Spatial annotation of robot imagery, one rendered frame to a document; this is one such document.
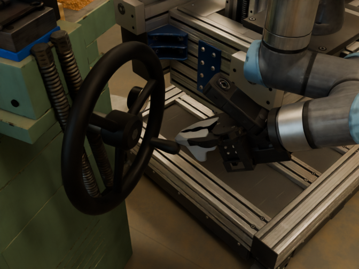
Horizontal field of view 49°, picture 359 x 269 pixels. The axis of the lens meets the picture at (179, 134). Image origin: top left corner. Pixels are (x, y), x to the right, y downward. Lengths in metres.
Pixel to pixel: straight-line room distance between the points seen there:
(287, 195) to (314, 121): 0.81
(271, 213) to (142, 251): 0.48
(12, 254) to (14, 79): 0.39
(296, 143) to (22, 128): 0.40
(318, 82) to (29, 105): 0.44
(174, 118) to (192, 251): 0.54
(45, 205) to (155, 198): 0.79
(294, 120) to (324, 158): 0.95
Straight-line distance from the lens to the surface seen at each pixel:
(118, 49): 0.58
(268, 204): 1.34
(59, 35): 0.59
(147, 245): 1.47
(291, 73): 0.67
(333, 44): 0.93
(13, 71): 0.57
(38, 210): 0.86
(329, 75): 0.66
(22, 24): 0.57
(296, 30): 0.64
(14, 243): 0.84
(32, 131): 0.60
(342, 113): 0.58
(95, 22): 0.85
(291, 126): 0.60
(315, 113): 0.59
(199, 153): 0.71
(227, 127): 0.65
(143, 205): 1.58
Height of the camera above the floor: 1.23
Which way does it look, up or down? 41 degrees down
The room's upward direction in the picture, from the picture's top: straight up
